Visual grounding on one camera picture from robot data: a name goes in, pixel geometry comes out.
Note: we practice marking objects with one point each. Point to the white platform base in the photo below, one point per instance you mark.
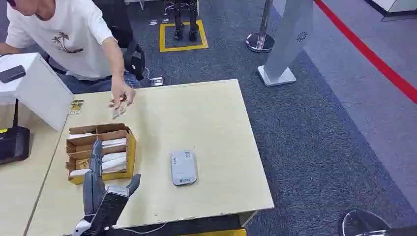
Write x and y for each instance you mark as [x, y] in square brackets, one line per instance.
[394, 8]

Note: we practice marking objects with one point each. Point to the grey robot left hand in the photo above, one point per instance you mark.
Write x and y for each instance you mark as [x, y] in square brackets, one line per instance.
[92, 192]

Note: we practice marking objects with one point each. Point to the wooden card box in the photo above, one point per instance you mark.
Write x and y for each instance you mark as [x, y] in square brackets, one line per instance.
[130, 153]

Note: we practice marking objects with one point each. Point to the chrome stanchion post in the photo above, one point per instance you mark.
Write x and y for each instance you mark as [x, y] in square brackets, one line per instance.
[262, 35]

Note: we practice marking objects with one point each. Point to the grey card reader device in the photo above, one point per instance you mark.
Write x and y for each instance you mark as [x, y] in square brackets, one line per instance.
[183, 167]

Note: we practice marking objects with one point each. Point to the grey kiosk pillar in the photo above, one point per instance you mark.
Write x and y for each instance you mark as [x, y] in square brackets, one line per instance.
[286, 42]

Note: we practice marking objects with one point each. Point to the person's left hand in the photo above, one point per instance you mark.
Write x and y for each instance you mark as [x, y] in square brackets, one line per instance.
[122, 91]

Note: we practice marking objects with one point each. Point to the white card stack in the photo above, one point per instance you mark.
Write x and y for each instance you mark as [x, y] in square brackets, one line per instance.
[114, 142]
[80, 135]
[114, 157]
[114, 166]

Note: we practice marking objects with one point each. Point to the person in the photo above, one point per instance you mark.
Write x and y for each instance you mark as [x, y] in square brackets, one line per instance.
[65, 35]

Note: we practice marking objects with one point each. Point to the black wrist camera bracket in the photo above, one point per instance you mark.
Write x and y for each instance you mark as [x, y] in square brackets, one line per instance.
[110, 206]

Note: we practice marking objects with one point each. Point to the black router with antenna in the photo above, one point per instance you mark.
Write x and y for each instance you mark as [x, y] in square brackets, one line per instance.
[13, 143]

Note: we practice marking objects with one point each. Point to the chrome stool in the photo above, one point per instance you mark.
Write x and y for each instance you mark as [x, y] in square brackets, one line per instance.
[361, 224]

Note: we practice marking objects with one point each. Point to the silver floor socket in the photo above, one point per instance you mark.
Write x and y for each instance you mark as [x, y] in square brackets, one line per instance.
[156, 81]

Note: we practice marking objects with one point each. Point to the yellow floor tape strip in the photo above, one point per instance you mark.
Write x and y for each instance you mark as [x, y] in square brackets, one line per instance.
[215, 233]

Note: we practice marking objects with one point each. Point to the small floor plate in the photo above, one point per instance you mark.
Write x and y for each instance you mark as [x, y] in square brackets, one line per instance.
[165, 20]
[153, 22]

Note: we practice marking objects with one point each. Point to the white cabinet box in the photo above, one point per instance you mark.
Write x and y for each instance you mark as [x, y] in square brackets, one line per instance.
[35, 88]

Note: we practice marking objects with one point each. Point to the small black device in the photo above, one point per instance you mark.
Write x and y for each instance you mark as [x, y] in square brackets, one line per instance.
[12, 74]

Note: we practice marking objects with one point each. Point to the yellow floor tape square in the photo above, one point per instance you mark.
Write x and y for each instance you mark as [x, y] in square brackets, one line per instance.
[162, 39]

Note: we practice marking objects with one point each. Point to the yellow printed card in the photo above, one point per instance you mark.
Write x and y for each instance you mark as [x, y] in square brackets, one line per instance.
[76, 106]

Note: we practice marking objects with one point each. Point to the black robot legs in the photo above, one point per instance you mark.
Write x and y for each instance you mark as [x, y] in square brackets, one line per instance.
[185, 22]

